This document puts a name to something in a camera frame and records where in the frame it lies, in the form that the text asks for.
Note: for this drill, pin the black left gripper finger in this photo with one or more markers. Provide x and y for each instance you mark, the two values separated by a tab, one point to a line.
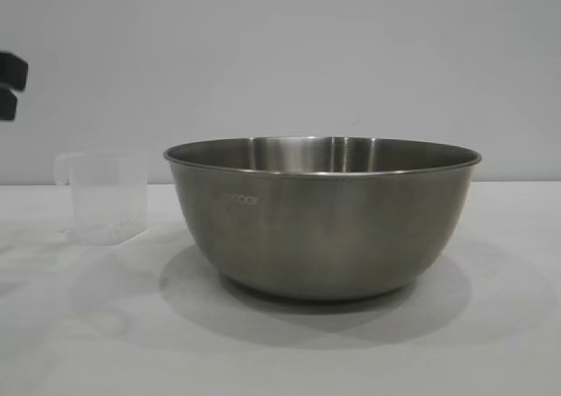
13	72
8	104

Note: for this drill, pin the clear plastic measuring cup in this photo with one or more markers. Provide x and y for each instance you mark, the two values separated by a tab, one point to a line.
107	190

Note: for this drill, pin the stainless steel mixing bowl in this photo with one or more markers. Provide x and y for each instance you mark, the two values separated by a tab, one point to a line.
324	225

